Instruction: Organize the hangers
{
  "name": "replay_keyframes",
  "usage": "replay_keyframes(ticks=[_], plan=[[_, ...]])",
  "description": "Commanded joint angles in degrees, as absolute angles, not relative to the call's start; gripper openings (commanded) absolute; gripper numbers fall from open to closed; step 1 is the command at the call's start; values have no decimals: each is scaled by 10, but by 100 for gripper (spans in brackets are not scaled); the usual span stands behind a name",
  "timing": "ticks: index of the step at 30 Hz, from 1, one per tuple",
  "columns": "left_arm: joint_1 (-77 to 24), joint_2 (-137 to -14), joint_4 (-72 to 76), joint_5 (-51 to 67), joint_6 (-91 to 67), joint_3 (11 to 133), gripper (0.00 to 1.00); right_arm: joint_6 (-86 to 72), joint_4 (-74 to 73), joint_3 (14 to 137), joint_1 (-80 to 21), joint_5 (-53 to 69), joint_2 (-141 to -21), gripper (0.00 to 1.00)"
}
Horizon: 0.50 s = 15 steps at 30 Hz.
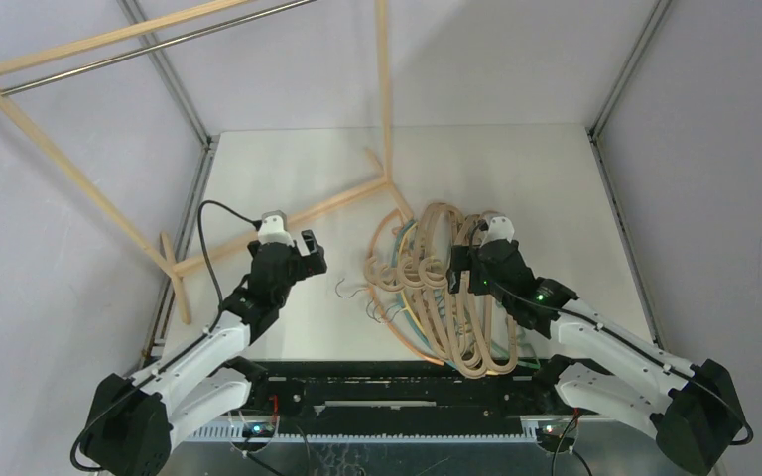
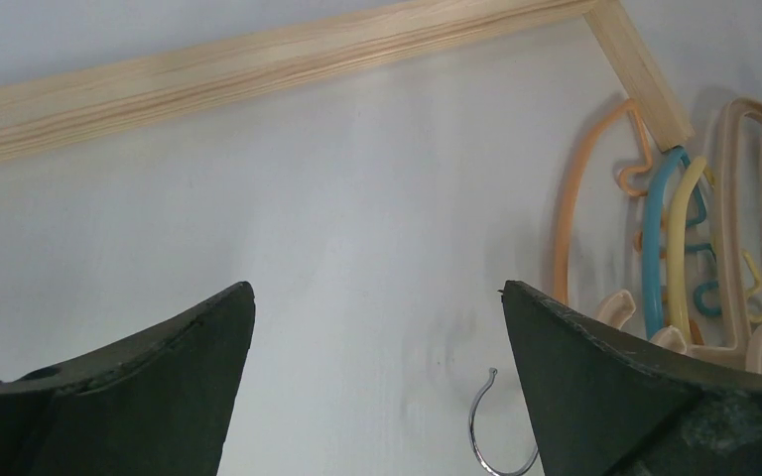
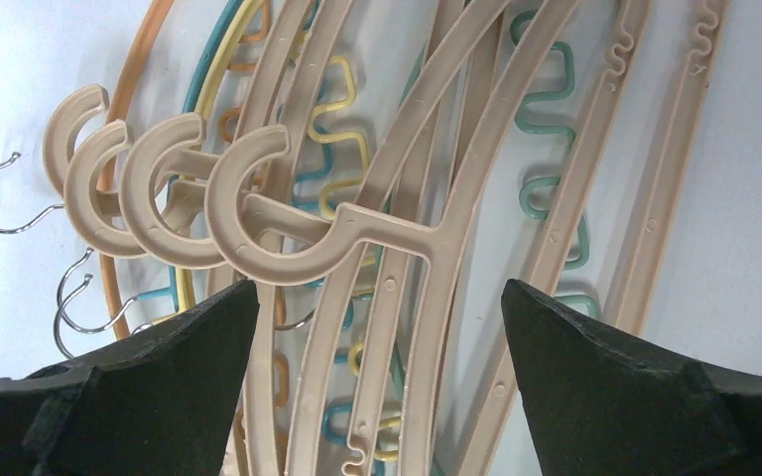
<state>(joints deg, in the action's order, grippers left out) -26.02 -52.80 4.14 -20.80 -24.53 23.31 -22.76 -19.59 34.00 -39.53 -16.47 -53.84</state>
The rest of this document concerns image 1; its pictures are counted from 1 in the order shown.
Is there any beige plastic hanger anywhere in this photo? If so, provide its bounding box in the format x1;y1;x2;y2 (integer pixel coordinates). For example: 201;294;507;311
391;220;489;379
411;202;489;379
447;215;522;379
363;255;458;367

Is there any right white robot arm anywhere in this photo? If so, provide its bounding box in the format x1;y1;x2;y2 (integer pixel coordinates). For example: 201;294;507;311
446;240;754;475

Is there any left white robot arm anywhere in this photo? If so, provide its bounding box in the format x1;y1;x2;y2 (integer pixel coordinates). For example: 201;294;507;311
69;230;327;475

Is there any metal hanging rod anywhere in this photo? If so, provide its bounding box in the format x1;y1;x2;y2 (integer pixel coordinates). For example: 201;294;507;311
0;0;316;96

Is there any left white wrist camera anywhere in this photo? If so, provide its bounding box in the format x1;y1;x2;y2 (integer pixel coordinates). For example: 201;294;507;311
257;210;295;247

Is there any left black camera cable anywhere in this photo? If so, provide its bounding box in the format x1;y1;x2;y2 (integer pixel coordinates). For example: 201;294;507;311
196;199;263;333

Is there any black camera cable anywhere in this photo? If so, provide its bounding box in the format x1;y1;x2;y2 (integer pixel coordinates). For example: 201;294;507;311
469;219;755;448
196;199;263;333

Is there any blue wire hanger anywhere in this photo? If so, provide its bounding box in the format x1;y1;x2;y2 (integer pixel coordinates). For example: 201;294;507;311
363;215;489;379

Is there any wooden clothes rack frame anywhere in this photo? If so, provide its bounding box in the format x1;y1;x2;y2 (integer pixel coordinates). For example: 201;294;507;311
0;1;409;324

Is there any green wavy wire hanger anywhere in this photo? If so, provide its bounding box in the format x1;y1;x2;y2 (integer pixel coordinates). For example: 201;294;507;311
380;223;542;371

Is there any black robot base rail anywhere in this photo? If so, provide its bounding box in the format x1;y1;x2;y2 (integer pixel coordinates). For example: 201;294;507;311
222;357;592;438

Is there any right black camera cable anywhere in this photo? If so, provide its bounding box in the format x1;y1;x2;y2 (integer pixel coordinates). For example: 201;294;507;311
469;219;755;448

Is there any right aluminium frame post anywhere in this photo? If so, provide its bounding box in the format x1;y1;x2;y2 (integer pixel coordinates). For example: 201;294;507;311
586;0;677;348

